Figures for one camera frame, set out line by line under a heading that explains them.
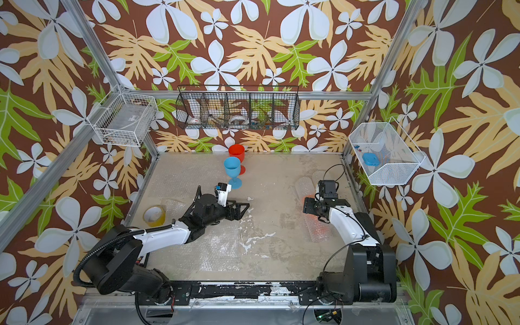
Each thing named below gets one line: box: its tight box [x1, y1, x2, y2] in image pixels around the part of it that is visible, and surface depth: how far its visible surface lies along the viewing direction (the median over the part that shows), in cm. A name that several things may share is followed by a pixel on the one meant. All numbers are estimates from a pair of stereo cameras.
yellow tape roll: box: [142, 205, 166, 228], surface depth 93 cm
